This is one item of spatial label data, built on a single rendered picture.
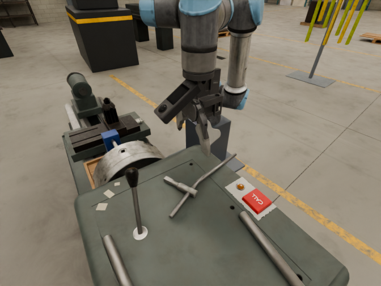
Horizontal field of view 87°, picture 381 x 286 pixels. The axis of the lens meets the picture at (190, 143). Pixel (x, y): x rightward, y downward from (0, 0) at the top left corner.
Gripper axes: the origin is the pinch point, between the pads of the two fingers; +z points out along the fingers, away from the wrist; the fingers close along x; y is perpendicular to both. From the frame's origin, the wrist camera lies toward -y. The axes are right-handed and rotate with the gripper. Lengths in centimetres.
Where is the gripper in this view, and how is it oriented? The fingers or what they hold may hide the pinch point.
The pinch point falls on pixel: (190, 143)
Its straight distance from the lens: 55.9
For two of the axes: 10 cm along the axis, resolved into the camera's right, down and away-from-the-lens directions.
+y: 8.3, -3.5, 4.4
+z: 0.0, 7.8, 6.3
